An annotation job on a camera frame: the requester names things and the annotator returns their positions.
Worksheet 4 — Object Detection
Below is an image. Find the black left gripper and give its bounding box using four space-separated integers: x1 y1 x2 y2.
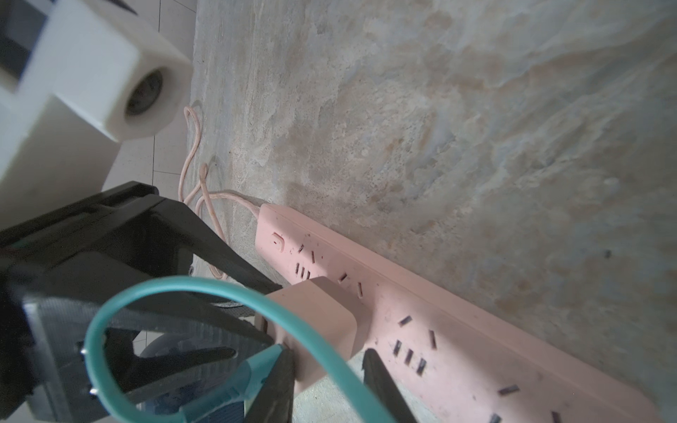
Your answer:
1 183 238 422

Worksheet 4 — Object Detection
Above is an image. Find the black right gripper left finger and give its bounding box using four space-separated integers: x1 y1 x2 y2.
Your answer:
244 347 295 423

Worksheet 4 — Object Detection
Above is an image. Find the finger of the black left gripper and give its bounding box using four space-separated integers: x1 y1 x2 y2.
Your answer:
105 194 281 294

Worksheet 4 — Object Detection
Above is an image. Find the pink power adapter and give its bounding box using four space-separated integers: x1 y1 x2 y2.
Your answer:
255 277 372 395

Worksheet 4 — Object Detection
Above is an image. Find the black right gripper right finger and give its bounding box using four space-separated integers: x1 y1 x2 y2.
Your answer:
362 348 416 423

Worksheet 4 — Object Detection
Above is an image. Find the teal charging cable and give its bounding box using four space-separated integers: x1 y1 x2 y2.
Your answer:
83 275 398 423

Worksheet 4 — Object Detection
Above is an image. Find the pink power strip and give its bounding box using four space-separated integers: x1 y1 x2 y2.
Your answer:
256 204 660 422

